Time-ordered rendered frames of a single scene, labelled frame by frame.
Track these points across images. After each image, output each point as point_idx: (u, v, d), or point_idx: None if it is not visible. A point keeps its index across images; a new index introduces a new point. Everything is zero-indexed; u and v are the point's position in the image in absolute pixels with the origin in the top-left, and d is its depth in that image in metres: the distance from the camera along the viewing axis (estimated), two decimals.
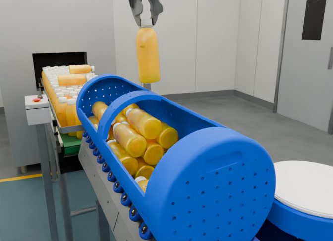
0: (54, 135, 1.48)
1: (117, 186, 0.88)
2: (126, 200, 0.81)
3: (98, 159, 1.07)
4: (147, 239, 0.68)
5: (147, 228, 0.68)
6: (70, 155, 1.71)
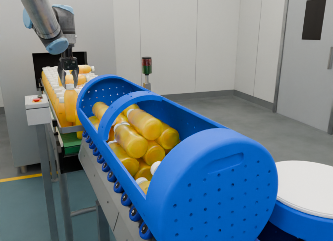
0: (54, 135, 1.48)
1: (117, 187, 0.88)
2: (125, 201, 0.81)
3: (98, 159, 1.08)
4: (145, 239, 0.68)
5: (147, 230, 0.68)
6: (70, 155, 1.71)
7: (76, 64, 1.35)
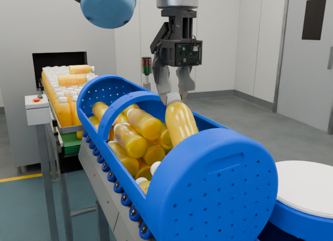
0: (54, 135, 1.48)
1: (117, 187, 0.88)
2: (125, 201, 0.81)
3: (98, 159, 1.08)
4: (145, 239, 0.68)
5: (147, 230, 0.68)
6: (70, 155, 1.71)
7: (199, 53, 0.62)
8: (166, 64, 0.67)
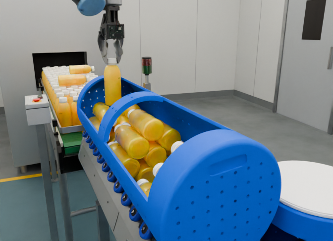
0: (54, 135, 1.48)
1: (116, 187, 0.88)
2: (123, 202, 0.81)
3: (97, 159, 1.08)
4: (143, 239, 0.69)
5: (146, 232, 0.68)
6: (70, 155, 1.71)
7: (123, 31, 1.07)
8: (106, 38, 1.11)
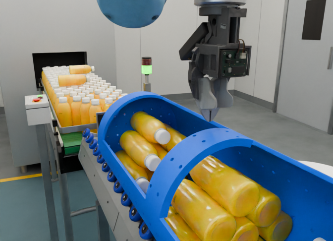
0: (54, 135, 1.48)
1: (118, 185, 0.88)
2: (127, 198, 0.81)
3: (100, 158, 1.07)
4: (150, 236, 0.68)
5: None
6: (70, 155, 1.71)
7: (246, 61, 0.50)
8: (203, 74, 0.54)
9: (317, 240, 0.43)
